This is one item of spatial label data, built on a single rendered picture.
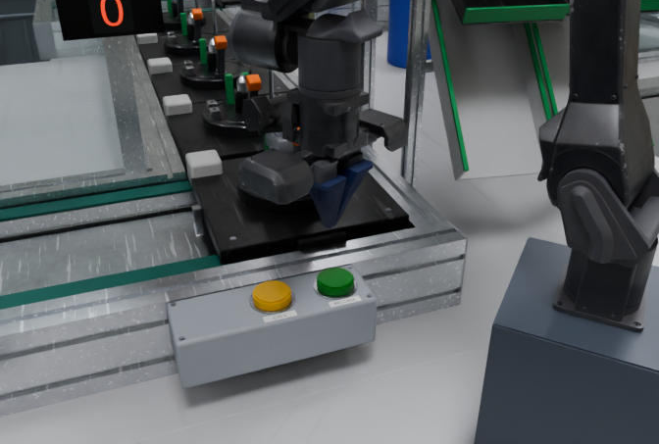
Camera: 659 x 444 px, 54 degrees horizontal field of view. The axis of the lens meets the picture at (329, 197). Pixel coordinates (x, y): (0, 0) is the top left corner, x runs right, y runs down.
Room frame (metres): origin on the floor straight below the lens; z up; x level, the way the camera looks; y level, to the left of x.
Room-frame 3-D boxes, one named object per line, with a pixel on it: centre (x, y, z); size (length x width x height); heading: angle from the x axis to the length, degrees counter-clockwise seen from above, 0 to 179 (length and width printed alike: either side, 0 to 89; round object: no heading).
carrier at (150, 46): (1.47, 0.31, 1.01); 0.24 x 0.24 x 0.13; 20
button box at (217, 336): (0.54, 0.06, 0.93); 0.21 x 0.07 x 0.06; 110
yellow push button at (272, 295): (0.54, 0.06, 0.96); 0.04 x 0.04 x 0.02
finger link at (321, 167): (0.58, -0.01, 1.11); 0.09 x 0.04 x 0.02; 137
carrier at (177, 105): (1.01, 0.14, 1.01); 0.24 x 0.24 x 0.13; 20
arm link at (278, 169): (0.58, 0.00, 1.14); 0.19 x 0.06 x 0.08; 137
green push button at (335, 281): (0.56, -0.01, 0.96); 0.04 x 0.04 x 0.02
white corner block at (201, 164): (0.83, 0.18, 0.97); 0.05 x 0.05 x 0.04; 20
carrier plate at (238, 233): (0.77, 0.05, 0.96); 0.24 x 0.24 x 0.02; 20
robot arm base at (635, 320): (0.41, -0.22, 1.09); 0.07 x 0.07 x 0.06; 64
